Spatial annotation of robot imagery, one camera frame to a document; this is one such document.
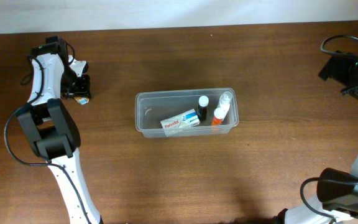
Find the small gold-lidded jar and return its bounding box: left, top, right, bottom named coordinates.
left=74, top=96, right=90, bottom=105

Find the white Panadol medicine box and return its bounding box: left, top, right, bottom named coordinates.
left=160, top=109, right=200, bottom=137

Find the dark bottle white cap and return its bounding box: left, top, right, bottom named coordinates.
left=197, top=96, right=209, bottom=121

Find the white spray bottle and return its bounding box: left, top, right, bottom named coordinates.
left=218, top=91, right=233, bottom=118

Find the orange tube white cap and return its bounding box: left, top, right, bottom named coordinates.
left=211, top=108, right=226, bottom=126

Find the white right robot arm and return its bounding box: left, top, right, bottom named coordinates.
left=272, top=34, right=358, bottom=224

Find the clear plastic container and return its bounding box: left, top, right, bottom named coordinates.
left=135, top=88, right=239, bottom=138

